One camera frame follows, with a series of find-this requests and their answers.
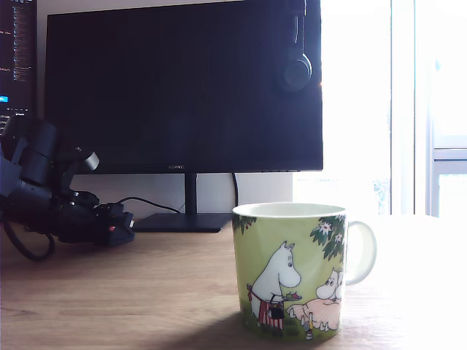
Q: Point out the black monitor stand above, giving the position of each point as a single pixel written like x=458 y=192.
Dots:
x=190 y=197

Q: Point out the green cartoon print mug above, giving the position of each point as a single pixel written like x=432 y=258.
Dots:
x=262 y=237

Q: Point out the large black computer monitor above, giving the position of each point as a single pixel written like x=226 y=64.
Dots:
x=182 y=91

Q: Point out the monitor showing code text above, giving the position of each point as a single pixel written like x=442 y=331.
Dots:
x=18 y=54

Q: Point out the black headphones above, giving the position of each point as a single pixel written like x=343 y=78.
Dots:
x=299 y=71

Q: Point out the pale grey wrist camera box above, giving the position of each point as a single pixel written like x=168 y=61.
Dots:
x=92 y=160

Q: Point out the grey window frame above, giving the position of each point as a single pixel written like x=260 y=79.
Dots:
x=450 y=149

